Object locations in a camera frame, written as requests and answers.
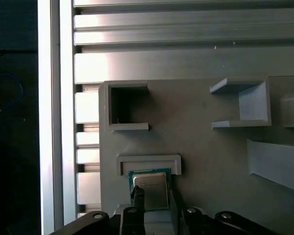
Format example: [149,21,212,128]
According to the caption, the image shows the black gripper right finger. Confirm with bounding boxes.
[170,188,276,235]

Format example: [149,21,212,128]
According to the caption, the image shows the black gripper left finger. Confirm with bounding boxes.
[49,185,147,235]

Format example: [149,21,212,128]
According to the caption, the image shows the CPU with silver top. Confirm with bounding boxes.
[127,168,172,212]

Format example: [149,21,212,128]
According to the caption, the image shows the grey parts rack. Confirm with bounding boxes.
[98,75,294,235]

